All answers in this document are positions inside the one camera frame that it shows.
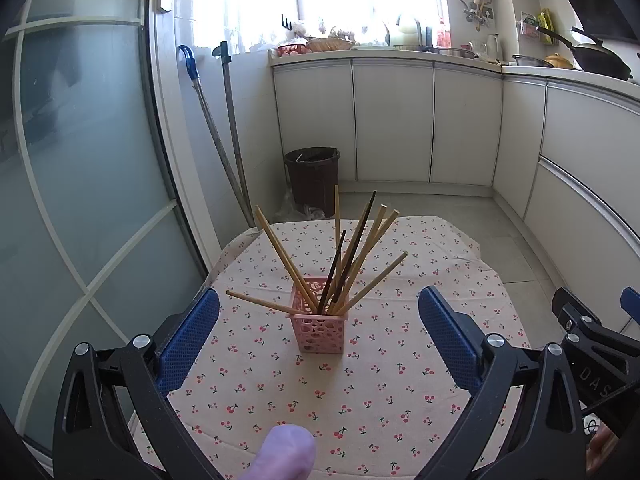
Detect metal sink basin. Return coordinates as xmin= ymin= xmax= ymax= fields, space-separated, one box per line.
xmin=425 ymin=46 xmax=482 ymax=59

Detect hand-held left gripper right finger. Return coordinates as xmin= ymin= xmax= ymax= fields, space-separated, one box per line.
xmin=415 ymin=286 xmax=588 ymax=480

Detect white plastic jug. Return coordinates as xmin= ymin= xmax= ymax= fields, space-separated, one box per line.
xmin=389 ymin=14 xmax=421 ymax=47

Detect person's right hand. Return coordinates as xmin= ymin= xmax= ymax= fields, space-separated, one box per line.
xmin=586 ymin=422 xmax=621 ymax=480

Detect mop handle with dark grip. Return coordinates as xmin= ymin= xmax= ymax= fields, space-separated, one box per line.
xmin=212 ymin=41 xmax=257 ymax=229

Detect brown plastic trash bin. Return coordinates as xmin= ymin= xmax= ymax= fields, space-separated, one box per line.
xmin=284 ymin=146 xmax=341 ymax=211

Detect wicker basket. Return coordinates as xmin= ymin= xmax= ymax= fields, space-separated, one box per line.
xmin=305 ymin=37 xmax=355 ymax=53

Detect white kitchen base cabinets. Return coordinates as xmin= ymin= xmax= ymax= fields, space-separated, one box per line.
xmin=272 ymin=57 xmax=640 ymax=321

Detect clear plastic bag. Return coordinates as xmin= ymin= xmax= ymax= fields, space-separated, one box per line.
xmin=274 ymin=190 xmax=327 ymax=223

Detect black wok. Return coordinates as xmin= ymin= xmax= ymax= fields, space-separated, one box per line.
xmin=537 ymin=25 xmax=634 ymax=81

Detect lilac rounded cloth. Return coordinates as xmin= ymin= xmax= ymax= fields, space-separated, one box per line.
xmin=239 ymin=423 xmax=317 ymax=480

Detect dark brown chopstick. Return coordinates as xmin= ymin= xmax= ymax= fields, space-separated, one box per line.
xmin=326 ymin=190 xmax=378 ymax=307
xmin=318 ymin=230 xmax=347 ymax=314

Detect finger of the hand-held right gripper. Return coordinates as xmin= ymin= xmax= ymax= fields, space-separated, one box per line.
xmin=551 ymin=286 xmax=640 ymax=436
xmin=620 ymin=286 xmax=640 ymax=323

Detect wall rack with packets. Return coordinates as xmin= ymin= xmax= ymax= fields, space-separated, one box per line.
xmin=517 ymin=8 xmax=557 ymax=41

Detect cherry print tablecloth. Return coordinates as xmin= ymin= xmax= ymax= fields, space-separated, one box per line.
xmin=132 ymin=215 xmax=531 ymax=480

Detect frosted glass sliding door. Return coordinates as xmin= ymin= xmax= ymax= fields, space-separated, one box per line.
xmin=0 ymin=0 xmax=222 ymax=461

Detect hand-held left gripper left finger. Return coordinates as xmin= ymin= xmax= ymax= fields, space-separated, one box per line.
xmin=52 ymin=287 xmax=221 ymax=480

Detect pink perforated chopstick holder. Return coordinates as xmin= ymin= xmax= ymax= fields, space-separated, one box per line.
xmin=291 ymin=276 xmax=349 ymax=355

